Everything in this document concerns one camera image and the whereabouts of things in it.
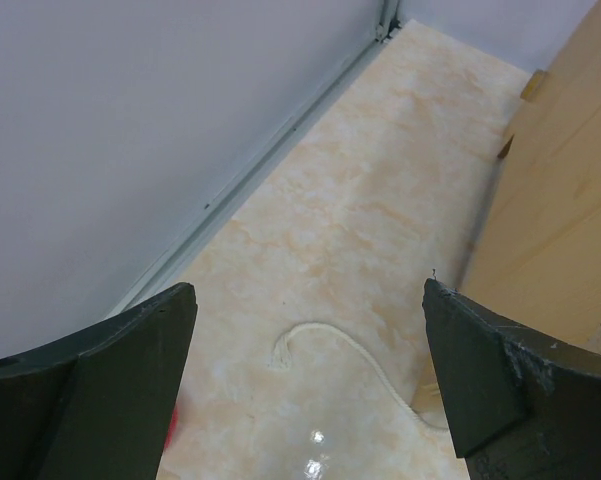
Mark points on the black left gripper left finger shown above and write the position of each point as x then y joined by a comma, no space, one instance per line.
97,404

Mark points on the red apple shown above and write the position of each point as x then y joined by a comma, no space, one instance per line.
172,427

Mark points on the wooden pet bed frame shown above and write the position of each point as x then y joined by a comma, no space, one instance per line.
534,254

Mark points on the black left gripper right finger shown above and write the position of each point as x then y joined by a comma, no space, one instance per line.
520,404

